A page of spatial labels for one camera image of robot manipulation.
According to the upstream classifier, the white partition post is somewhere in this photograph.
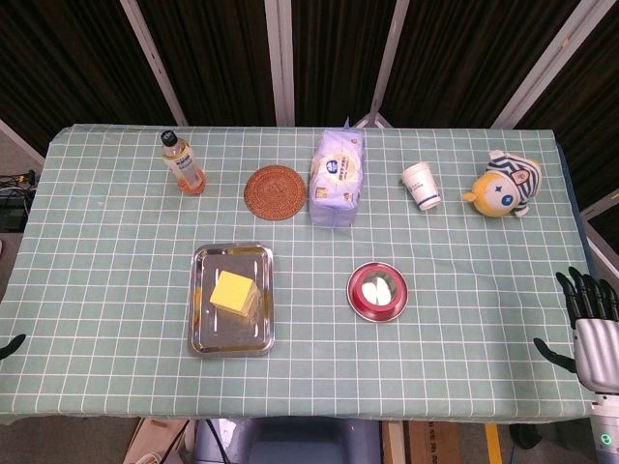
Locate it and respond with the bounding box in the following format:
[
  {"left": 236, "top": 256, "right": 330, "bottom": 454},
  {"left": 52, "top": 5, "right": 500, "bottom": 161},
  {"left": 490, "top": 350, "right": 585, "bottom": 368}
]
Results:
[
  {"left": 355, "top": 0, "right": 411, "bottom": 130},
  {"left": 489, "top": 0, "right": 602, "bottom": 130},
  {"left": 119, "top": 0, "right": 190, "bottom": 128},
  {"left": 264, "top": 0, "right": 297, "bottom": 128}
]

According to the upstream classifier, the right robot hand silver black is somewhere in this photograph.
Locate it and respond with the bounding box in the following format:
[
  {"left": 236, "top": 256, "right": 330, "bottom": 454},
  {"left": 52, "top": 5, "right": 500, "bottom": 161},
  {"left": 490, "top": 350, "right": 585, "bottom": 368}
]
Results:
[{"left": 533, "top": 266, "right": 619, "bottom": 393}]

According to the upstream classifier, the red tape roll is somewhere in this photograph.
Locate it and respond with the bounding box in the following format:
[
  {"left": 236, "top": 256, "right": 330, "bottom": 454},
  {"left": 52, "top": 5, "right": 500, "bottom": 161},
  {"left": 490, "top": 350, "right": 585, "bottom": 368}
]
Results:
[{"left": 347, "top": 261, "right": 410, "bottom": 322}]

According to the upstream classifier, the purple bread bag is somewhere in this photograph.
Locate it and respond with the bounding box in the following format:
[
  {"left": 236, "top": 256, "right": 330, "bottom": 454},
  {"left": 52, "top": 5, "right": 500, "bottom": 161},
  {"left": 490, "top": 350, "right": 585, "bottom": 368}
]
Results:
[{"left": 308, "top": 117, "right": 367, "bottom": 228}]

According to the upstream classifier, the green checked tablecloth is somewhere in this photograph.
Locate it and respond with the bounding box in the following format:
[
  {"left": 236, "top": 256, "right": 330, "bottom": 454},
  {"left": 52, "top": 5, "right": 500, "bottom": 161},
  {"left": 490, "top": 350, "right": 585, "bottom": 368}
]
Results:
[{"left": 0, "top": 124, "right": 602, "bottom": 427}]

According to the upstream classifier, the rectangular steel tray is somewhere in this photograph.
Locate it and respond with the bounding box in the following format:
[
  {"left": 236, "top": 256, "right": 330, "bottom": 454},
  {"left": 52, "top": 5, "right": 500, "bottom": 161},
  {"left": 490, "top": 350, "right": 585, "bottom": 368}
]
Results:
[{"left": 187, "top": 241, "right": 276, "bottom": 359}]

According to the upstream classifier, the black cable bundle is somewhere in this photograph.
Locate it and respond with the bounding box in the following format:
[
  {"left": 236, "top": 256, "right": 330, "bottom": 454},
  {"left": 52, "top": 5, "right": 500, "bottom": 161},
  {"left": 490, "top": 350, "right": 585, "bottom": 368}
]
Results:
[{"left": 0, "top": 169, "right": 39, "bottom": 234}]

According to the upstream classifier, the round woven rattan coaster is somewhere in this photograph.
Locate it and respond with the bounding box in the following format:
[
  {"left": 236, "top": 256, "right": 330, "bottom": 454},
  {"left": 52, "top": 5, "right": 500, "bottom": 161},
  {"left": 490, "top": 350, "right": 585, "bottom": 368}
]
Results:
[{"left": 244, "top": 164, "right": 308, "bottom": 221}]

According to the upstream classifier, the orange juice bottle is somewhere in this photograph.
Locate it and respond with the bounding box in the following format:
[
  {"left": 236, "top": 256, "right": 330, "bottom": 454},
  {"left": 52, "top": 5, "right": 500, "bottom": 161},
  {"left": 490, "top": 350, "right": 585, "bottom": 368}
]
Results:
[{"left": 161, "top": 129, "right": 208, "bottom": 196}]

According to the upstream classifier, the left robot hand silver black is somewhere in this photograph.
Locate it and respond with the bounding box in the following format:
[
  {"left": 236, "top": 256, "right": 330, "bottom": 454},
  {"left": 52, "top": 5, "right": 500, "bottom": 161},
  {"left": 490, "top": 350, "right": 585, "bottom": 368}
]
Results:
[{"left": 0, "top": 333, "right": 26, "bottom": 362}]

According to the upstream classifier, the yellow plush toy striped hat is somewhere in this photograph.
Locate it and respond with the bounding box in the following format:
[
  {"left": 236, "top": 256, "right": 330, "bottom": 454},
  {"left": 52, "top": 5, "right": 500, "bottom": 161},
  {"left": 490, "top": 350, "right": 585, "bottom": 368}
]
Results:
[{"left": 462, "top": 150, "right": 543, "bottom": 219}]

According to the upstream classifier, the yellow cube block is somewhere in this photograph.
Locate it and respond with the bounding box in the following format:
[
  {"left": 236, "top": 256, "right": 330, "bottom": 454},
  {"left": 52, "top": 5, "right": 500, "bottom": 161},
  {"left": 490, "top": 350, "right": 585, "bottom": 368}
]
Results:
[{"left": 209, "top": 270, "right": 257, "bottom": 318}]

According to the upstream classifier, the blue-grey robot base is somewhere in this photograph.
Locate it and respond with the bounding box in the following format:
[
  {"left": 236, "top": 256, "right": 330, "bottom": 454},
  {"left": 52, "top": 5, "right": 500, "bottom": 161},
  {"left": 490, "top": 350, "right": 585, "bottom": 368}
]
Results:
[{"left": 192, "top": 418, "right": 383, "bottom": 464}]

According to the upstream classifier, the brown cardboard box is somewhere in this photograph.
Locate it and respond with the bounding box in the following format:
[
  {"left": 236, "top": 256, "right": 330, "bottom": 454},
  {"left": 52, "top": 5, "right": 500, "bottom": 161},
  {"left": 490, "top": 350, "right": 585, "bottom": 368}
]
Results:
[
  {"left": 381, "top": 420, "right": 489, "bottom": 464},
  {"left": 123, "top": 418, "right": 191, "bottom": 464}
]

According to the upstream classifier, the white paper cup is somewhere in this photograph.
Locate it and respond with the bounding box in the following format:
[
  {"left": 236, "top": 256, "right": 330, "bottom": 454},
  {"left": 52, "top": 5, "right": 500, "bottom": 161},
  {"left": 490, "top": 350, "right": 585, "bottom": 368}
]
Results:
[{"left": 399, "top": 161, "right": 442, "bottom": 213}]

